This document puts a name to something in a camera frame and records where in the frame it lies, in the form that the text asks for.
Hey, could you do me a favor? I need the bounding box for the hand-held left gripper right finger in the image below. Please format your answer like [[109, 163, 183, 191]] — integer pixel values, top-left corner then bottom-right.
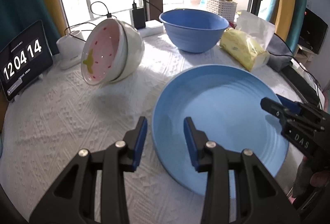
[[184, 117, 301, 224]]

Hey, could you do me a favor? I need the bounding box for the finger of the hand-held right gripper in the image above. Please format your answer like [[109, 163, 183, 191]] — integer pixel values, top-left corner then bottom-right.
[[276, 94, 303, 115], [260, 97, 292, 124]]

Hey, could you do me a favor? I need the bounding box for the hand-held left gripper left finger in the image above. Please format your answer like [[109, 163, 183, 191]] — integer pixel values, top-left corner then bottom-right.
[[29, 116, 148, 224]]

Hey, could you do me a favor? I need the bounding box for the blue plate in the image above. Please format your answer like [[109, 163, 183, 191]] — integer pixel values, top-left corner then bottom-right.
[[152, 64, 290, 196]]

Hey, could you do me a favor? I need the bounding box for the pink strawberry bowl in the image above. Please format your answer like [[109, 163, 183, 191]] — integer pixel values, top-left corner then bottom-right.
[[81, 19, 129, 86]]

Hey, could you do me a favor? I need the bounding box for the large blue bowl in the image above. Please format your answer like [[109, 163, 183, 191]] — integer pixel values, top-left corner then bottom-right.
[[159, 9, 229, 53]]

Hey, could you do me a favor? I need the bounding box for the person's right hand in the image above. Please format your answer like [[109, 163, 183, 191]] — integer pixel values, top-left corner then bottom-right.
[[292, 156, 330, 201]]

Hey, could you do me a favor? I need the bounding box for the grey pouch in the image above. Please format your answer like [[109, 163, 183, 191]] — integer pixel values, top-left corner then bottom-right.
[[267, 33, 296, 72]]

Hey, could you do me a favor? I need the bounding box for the yellow tissue packet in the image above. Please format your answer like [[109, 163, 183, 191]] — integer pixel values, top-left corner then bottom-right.
[[219, 28, 271, 72]]

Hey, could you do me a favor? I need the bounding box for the black television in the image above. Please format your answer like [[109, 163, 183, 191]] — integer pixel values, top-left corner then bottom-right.
[[299, 8, 329, 54]]

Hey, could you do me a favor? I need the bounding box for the white textured tablecloth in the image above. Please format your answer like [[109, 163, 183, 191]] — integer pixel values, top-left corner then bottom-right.
[[0, 33, 310, 224]]

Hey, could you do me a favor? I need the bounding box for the white woven basket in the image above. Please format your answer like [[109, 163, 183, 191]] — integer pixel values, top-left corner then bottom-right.
[[205, 0, 238, 22]]

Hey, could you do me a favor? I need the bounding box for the white power strip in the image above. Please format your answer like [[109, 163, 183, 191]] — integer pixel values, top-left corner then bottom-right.
[[137, 20, 165, 37]]

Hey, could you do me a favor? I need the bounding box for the white desk lamp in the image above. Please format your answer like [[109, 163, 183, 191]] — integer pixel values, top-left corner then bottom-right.
[[28, 0, 88, 70]]

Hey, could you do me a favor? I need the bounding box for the black power bank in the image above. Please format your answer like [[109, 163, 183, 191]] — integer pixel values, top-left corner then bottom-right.
[[131, 2, 147, 30]]

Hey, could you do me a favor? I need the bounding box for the tablet with clock display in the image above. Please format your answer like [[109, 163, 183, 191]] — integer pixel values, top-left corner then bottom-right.
[[0, 20, 54, 102]]

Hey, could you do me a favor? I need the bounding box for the black charging cable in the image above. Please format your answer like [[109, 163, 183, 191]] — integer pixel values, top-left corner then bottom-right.
[[64, 2, 112, 36], [133, 0, 165, 13]]

